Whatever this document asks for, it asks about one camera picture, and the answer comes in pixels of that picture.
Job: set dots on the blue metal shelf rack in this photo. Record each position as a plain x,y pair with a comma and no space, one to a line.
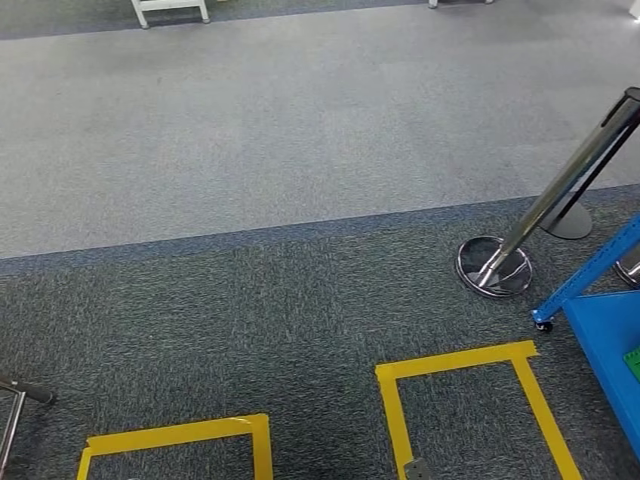
600,331

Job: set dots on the white furniture legs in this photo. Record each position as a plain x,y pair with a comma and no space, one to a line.
170,5

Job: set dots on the green plastic crate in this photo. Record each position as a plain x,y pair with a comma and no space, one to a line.
634,364

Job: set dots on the chrome stanchion post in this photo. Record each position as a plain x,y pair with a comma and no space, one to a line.
550,192
631,268

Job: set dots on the black stanchion post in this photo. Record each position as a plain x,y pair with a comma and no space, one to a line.
570,225

